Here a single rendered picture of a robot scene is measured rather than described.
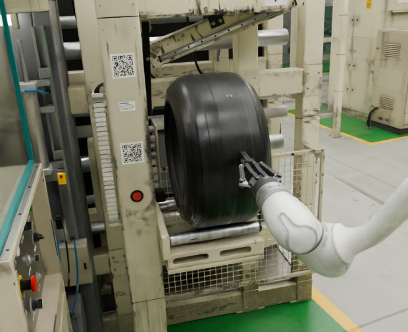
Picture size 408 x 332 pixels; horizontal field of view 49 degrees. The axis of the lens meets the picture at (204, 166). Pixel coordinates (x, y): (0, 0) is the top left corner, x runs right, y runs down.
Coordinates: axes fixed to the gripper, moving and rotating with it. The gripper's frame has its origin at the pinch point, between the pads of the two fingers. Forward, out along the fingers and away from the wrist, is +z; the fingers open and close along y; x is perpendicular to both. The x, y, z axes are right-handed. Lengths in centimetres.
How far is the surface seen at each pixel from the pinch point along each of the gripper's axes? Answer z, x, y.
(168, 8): 54, -37, 13
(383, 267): 78, 135, -125
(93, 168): 92, 44, 50
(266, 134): 8.8, -3.7, -9.5
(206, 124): 9.7, -8.9, 9.8
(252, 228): 10.5, 33.9, -7.0
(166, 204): 39, 37, 20
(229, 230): 10.6, 33.6, 1.5
